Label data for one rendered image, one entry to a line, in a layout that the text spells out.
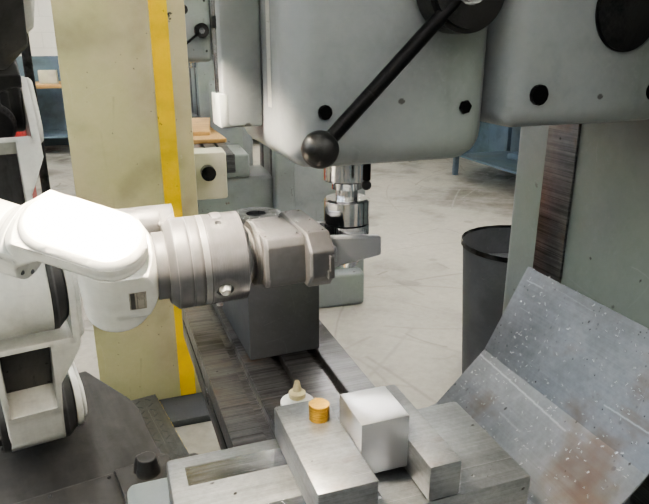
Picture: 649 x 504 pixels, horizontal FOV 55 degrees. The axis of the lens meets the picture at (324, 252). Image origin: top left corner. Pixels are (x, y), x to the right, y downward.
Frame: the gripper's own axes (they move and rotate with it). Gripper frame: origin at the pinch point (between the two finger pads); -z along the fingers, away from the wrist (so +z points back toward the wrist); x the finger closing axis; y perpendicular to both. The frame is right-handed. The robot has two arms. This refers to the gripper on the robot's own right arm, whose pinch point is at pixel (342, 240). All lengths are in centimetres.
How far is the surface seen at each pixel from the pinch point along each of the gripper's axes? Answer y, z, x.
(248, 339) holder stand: 24.9, 4.6, 31.0
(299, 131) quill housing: -13.1, 7.2, -9.5
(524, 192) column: 2.8, -37.3, 19.4
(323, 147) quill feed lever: -12.4, 6.8, -14.0
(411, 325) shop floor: 122, -117, 208
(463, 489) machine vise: 22.3, -6.6, -14.8
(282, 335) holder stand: 25.0, -0.9, 30.5
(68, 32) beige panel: -25, 28, 172
